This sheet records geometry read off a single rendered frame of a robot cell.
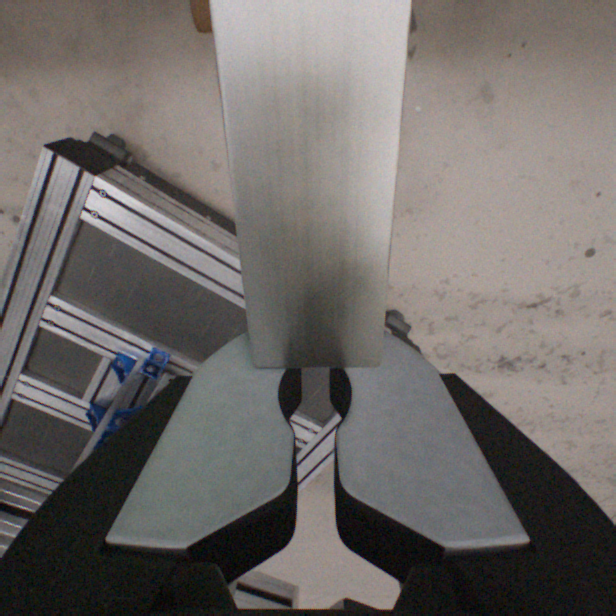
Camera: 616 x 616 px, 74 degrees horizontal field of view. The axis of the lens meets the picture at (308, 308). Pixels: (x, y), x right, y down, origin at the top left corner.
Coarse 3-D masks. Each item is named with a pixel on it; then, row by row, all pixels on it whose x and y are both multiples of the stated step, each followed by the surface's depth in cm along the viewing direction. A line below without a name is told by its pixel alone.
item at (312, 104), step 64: (256, 0) 6; (320, 0) 6; (384, 0) 6; (256, 64) 6; (320, 64) 6; (384, 64) 6; (256, 128) 7; (320, 128) 7; (384, 128) 7; (256, 192) 7; (320, 192) 7; (384, 192) 7; (256, 256) 8; (320, 256) 8; (384, 256) 8; (256, 320) 9; (320, 320) 9; (384, 320) 9
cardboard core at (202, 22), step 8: (192, 0) 69; (200, 0) 69; (208, 0) 69; (192, 8) 69; (200, 8) 69; (208, 8) 69; (192, 16) 70; (200, 16) 70; (208, 16) 70; (200, 24) 72; (208, 24) 72; (200, 32) 74; (208, 32) 74
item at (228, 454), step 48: (240, 336) 11; (192, 384) 9; (240, 384) 9; (288, 384) 10; (192, 432) 8; (240, 432) 8; (288, 432) 8; (144, 480) 7; (192, 480) 7; (240, 480) 7; (288, 480) 7; (144, 528) 6; (192, 528) 6; (240, 528) 6; (288, 528) 7; (240, 576) 7
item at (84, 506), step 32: (160, 416) 8; (128, 448) 8; (64, 480) 7; (96, 480) 7; (128, 480) 7; (64, 512) 6; (96, 512) 6; (32, 544) 6; (64, 544) 6; (96, 544) 6; (0, 576) 6; (32, 576) 6; (64, 576) 6; (96, 576) 6; (128, 576) 6; (160, 576) 6; (0, 608) 5; (32, 608) 5; (64, 608) 5; (96, 608) 5; (128, 608) 5; (160, 608) 6
